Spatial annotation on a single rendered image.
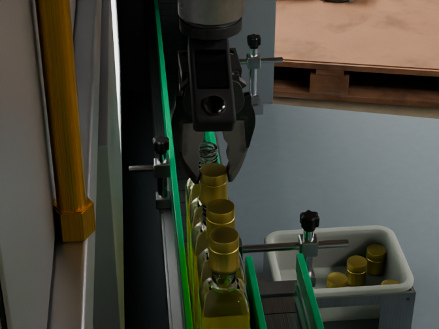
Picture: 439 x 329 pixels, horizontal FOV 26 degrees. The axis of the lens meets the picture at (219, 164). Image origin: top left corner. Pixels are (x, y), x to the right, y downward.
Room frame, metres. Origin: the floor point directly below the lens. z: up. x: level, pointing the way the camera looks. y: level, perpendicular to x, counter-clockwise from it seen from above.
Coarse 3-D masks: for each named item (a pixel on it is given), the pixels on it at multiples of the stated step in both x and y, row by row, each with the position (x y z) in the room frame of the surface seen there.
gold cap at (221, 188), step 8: (208, 168) 0.99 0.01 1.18; (216, 168) 0.99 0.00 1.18; (224, 168) 0.99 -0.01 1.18; (200, 176) 0.98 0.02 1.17; (208, 176) 0.97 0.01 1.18; (216, 176) 0.97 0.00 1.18; (224, 176) 0.98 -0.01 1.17; (200, 184) 0.98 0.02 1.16; (208, 184) 0.97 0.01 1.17; (216, 184) 0.97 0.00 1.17; (224, 184) 0.98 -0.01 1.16; (200, 192) 0.98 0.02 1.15; (208, 192) 0.97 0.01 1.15; (216, 192) 0.97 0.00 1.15; (224, 192) 0.98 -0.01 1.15; (200, 200) 0.98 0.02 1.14; (208, 200) 0.97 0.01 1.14
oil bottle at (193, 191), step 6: (186, 186) 1.11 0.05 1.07; (192, 186) 1.09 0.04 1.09; (198, 186) 1.09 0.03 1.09; (186, 192) 1.10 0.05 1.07; (192, 192) 1.08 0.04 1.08; (198, 192) 1.08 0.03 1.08; (186, 198) 1.11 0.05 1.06; (192, 198) 1.08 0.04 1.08; (228, 198) 1.09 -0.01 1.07; (186, 204) 1.11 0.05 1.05; (186, 210) 1.11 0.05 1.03; (186, 216) 1.11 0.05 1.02; (186, 222) 1.12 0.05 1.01; (186, 228) 1.12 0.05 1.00
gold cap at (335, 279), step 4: (336, 272) 1.25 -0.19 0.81; (328, 276) 1.24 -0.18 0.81; (332, 276) 1.24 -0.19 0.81; (336, 276) 1.24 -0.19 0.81; (340, 276) 1.24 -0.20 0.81; (344, 276) 1.24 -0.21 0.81; (328, 280) 1.23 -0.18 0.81; (332, 280) 1.23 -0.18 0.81; (336, 280) 1.23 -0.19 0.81; (340, 280) 1.23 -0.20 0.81; (344, 280) 1.23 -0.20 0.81; (328, 284) 1.23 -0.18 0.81; (332, 284) 1.22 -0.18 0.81; (336, 284) 1.22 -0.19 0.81; (340, 284) 1.22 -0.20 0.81; (344, 284) 1.22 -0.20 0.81; (328, 288) 1.23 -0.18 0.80
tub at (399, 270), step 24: (288, 240) 1.32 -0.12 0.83; (360, 240) 1.33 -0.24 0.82; (384, 240) 1.33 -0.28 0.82; (288, 264) 1.32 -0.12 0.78; (312, 264) 1.32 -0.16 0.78; (336, 264) 1.33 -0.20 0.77; (336, 288) 1.18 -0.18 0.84; (360, 288) 1.18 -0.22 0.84; (384, 288) 1.18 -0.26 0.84; (408, 288) 1.18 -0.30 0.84
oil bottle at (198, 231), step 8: (200, 224) 1.00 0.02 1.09; (192, 232) 1.00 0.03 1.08; (200, 232) 0.98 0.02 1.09; (192, 240) 0.99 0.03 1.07; (200, 240) 0.97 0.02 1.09; (192, 248) 0.98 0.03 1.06; (200, 248) 0.96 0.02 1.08; (192, 256) 0.98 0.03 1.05; (192, 264) 0.99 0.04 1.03; (192, 272) 0.99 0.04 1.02; (192, 280) 0.99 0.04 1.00; (192, 288) 0.99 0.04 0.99; (192, 296) 1.00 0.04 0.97; (192, 304) 1.00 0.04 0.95; (192, 312) 1.00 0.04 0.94
